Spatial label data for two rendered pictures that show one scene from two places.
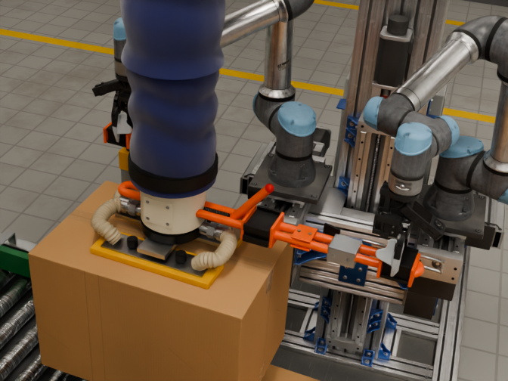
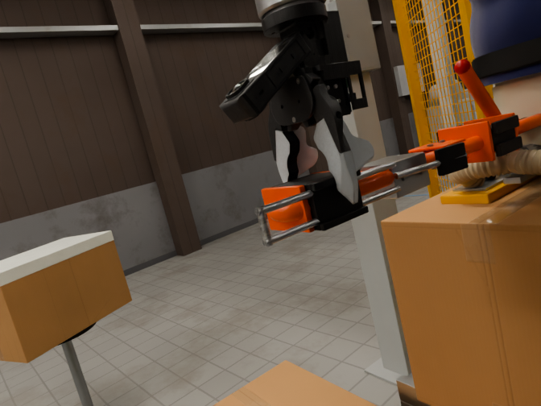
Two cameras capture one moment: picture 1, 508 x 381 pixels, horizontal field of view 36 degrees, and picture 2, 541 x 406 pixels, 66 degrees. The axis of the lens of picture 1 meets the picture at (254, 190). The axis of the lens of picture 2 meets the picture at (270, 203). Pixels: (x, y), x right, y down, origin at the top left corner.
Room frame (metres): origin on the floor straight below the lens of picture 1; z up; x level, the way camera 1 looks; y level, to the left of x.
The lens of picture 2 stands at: (1.73, -0.76, 1.28)
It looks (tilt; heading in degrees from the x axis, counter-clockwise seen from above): 8 degrees down; 127
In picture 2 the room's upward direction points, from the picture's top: 14 degrees counter-clockwise
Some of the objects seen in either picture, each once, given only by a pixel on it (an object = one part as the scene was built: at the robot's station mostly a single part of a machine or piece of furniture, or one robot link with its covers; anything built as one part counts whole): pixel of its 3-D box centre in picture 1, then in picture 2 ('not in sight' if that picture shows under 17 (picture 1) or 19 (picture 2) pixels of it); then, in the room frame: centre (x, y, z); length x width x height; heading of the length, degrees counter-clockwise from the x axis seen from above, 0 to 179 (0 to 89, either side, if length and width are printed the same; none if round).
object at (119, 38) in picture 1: (128, 38); not in sight; (2.03, 0.37, 1.50); 0.09 x 0.08 x 0.11; 117
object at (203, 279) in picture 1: (156, 253); (505, 171); (1.60, 0.24, 1.10); 0.34 x 0.10 x 0.05; 70
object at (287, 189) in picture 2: (398, 265); (311, 199); (1.48, -0.35, 1.20); 0.08 x 0.07 x 0.05; 70
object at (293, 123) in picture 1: (295, 128); not in sight; (2.14, -0.11, 1.20); 0.13 x 0.12 x 0.14; 27
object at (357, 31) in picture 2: not in sight; (355, 36); (1.01, 1.05, 1.62); 0.20 x 0.05 x 0.30; 71
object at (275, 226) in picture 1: (262, 226); (478, 139); (1.60, -0.03, 1.20); 0.10 x 0.08 x 0.06; 160
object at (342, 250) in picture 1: (344, 251); (392, 176); (1.53, -0.23, 1.20); 0.07 x 0.07 x 0.04; 70
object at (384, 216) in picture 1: (396, 210); (310, 70); (1.50, -0.33, 1.34); 0.09 x 0.08 x 0.12; 70
